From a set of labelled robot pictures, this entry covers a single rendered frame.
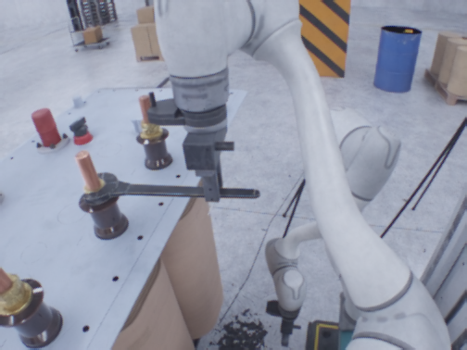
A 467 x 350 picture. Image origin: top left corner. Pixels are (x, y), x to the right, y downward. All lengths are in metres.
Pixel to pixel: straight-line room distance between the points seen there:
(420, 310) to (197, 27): 0.49
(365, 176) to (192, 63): 0.55
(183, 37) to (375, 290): 0.43
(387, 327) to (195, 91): 0.43
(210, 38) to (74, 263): 0.54
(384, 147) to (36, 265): 0.85
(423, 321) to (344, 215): 0.19
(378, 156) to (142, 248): 0.59
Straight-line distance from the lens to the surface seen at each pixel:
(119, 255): 0.72
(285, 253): 1.20
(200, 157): 0.50
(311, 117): 0.49
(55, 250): 0.81
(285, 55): 0.54
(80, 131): 1.18
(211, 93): 0.47
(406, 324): 0.50
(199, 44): 0.44
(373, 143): 0.84
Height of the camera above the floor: 1.88
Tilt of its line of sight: 37 degrees down
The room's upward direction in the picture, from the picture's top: 5 degrees counter-clockwise
